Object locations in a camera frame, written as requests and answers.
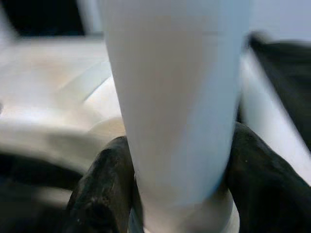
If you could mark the black plastic sheet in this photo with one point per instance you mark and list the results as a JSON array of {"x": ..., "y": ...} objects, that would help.
[{"x": 291, "y": 72}]

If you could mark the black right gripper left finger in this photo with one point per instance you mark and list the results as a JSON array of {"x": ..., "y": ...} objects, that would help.
[{"x": 104, "y": 189}]

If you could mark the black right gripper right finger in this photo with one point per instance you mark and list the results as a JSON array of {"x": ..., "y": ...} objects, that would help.
[{"x": 267, "y": 189}]

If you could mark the white plastic children table top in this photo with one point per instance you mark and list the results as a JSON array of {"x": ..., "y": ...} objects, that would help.
[{"x": 48, "y": 97}]

